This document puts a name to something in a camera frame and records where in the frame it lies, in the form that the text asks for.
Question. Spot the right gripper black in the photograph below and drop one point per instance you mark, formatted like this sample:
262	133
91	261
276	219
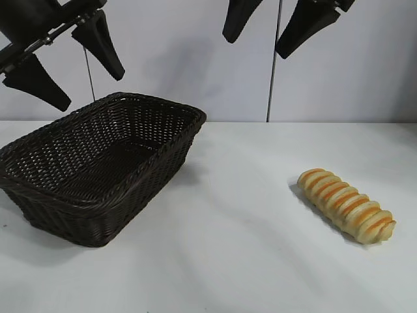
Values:
342	4

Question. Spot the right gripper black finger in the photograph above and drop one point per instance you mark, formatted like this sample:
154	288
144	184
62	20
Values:
238	19

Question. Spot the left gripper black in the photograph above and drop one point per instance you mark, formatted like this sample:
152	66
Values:
32	16

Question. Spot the dark brown wicker basket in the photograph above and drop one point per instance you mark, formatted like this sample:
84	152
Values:
97	163

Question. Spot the long striped bread loaf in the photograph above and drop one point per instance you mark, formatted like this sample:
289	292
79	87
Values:
345	205

